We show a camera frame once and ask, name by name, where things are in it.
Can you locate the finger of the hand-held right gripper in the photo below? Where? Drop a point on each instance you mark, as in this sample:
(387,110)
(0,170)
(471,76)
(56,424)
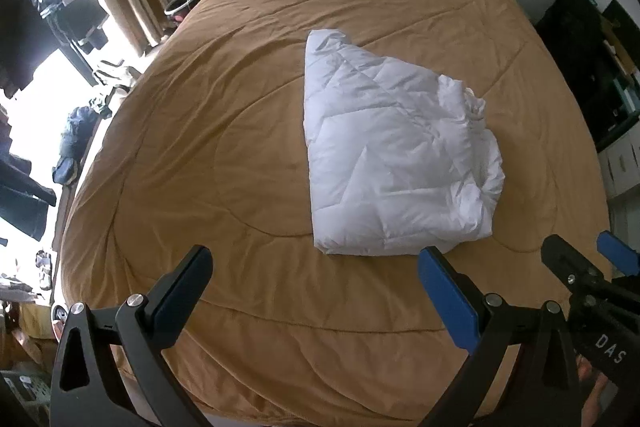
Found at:
(565,257)
(617,249)

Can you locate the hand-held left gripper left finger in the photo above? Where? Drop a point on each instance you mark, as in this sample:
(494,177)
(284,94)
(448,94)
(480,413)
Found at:
(182,292)

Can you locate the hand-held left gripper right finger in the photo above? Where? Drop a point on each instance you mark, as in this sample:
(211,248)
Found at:
(447,302)

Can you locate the white puffer jacket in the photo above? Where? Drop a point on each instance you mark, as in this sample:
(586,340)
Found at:
(390,147)

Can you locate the grey clothes on floor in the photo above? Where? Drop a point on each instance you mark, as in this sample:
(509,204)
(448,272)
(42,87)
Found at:
(117,76)

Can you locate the person's right hand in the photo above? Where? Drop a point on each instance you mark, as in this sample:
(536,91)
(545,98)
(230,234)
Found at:
(592,402)

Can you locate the white drawer cabinet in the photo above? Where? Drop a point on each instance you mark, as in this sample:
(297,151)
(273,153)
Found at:
(622,162)

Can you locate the pair of shoes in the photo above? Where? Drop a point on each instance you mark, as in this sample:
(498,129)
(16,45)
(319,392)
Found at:
(45,267)

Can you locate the bed with tan quilt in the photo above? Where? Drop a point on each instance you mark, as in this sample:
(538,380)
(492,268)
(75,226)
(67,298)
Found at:
(225,157)

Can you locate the dark hanging pants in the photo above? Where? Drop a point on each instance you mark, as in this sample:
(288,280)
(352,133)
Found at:
(25,207)

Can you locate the plastic basket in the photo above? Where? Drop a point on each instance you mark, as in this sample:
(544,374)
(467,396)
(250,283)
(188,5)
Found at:
(25,392)

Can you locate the dark shelf unit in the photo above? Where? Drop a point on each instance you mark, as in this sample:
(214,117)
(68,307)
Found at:
(625,57)

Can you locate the blue jeans pile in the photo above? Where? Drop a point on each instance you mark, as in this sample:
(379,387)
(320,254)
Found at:
(75,132)

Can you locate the black hanging coat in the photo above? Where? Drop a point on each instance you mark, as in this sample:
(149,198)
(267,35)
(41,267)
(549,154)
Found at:
(570,47)

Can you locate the black bucket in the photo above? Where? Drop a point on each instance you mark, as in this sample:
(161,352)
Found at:
(179,4)

